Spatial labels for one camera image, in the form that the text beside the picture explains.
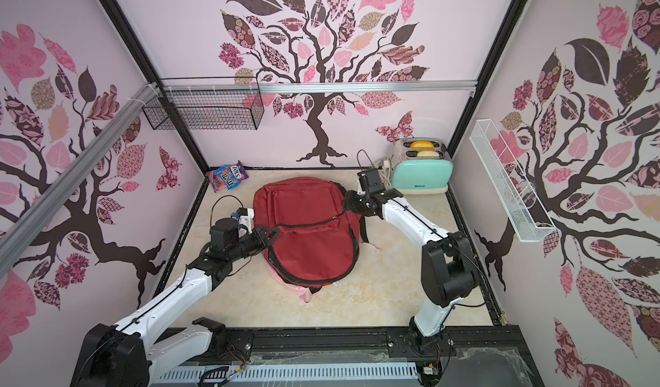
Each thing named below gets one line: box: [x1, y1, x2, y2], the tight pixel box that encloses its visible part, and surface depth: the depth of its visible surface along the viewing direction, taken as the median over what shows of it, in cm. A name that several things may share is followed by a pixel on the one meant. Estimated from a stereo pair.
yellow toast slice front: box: [416, 150, 440, 158], surface depth 103 cm
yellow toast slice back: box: [409, 140, 434, 150], surface depth 105 cm
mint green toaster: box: [391, 137, 454, 213], surface depth 105 cm
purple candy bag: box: [206, 159, 250, 193], surface depth 116 cm
